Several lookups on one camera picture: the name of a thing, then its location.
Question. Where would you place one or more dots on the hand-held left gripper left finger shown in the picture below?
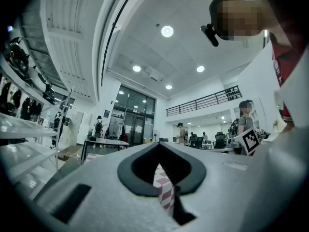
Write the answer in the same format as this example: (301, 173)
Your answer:
(135, 178)

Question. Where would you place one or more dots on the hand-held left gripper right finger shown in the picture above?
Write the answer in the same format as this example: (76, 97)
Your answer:
(190, 175)

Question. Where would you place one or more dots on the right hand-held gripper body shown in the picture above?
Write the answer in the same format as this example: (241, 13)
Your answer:
(249, 141)

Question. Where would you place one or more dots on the pink white checkered cloth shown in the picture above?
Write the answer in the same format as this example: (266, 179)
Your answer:
(166, 197)

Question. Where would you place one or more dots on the black office chair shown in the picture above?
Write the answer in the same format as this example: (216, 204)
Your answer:
(219, 140)

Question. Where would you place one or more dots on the black table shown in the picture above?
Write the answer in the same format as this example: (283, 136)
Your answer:
(108, 142)

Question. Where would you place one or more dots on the black standing fan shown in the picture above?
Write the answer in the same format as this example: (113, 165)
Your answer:
(156, 134)

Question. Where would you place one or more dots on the black box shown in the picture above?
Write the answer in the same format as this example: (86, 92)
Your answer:
(92, 138)

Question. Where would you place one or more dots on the black balcony railing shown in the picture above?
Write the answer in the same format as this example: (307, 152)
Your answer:
(205, 103)

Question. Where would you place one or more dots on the glass entrance door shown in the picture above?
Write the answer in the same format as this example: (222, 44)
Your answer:
(135, 115)

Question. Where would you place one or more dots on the wooden pallet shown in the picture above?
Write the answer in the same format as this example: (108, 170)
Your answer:
(70, 152)

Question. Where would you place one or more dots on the white lockers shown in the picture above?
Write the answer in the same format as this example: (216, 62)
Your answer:
(74, 127)

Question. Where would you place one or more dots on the round ceiling light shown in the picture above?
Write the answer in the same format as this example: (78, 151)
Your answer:
(200, 68)
(167, 31)
(168, 87)
(136, 68)

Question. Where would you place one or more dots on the red polo shirt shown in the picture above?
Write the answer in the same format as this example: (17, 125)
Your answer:
(282, 59)

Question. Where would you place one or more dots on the ceiling air conditioner unit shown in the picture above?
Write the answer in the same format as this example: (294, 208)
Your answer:
(154, 74)

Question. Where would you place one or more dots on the white metal shelf rack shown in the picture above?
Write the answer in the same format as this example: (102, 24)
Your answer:
(26, 129)

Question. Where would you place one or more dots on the black helmet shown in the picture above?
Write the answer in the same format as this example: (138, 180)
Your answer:
(49, 94)
(18, 57)

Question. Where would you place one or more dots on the black hanging bag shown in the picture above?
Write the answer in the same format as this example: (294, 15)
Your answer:
(25, 109)
(5, 98)
(32, 107)
(17, 98)

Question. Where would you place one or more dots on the person's head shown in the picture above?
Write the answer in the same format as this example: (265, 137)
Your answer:
(241, 16)

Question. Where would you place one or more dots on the white helmet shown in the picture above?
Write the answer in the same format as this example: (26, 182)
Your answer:
(37, 78)

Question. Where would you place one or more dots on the blue wall poster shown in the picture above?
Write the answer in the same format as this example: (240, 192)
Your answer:
(107, 113)

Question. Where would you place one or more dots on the black head-mounted camera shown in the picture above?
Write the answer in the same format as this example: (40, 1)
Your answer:
(210, 34)

